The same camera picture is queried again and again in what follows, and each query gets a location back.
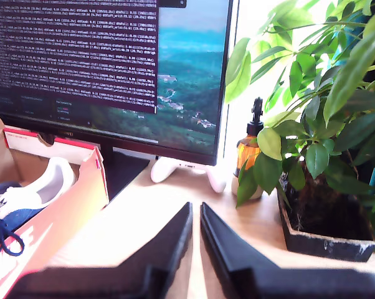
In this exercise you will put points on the blue suede shoe white stripes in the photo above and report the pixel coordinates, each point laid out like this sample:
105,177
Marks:
25,211

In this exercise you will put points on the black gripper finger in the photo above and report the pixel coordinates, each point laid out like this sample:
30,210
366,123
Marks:
165,249
234,252

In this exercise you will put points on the white game controller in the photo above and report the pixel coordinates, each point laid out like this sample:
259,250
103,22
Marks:
162,171

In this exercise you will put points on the pale round pot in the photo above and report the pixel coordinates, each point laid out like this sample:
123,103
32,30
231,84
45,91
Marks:
256,193

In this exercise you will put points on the black monitor stand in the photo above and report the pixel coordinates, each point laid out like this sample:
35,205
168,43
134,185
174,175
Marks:
125,174

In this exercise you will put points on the green leafy houseplant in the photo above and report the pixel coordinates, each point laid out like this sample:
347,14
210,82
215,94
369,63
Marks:
330,93

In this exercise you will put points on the large black computer monitor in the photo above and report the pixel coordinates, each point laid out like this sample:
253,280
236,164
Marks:
112,62

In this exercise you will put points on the red cardboard shoebox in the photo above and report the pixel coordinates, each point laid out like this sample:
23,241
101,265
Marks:
66,211

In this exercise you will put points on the black plant pot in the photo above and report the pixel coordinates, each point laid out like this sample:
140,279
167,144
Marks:
324,246

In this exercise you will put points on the amber pump bottle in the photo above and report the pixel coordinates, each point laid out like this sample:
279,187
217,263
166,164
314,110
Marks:
248,149

